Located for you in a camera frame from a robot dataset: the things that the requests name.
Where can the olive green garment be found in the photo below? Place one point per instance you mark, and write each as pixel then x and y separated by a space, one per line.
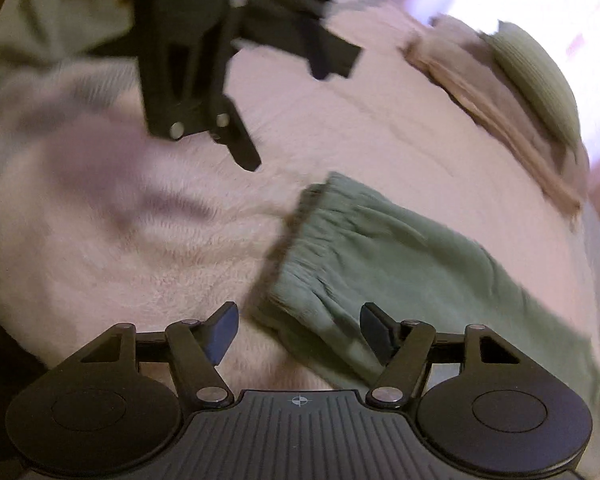
pixel 45 15

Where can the folded green ribbed cloth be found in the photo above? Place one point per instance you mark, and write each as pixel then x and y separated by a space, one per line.
pixel 535 75

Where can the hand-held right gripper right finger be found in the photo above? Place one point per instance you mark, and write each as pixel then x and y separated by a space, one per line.
pixel 376 334

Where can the green pants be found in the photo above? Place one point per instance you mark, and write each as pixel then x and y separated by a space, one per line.
pixel 410 270

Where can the pink patterned bedspread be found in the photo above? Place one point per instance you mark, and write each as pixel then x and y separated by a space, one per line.
pixel 130 260

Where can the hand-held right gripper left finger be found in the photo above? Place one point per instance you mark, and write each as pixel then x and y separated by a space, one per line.
pixel 221 332

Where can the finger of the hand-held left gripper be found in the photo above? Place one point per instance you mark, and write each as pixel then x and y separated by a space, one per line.
pixel 330 55
pixel 180 90

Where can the beige folded blanket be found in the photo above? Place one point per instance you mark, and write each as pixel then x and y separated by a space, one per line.
pixel 500 95

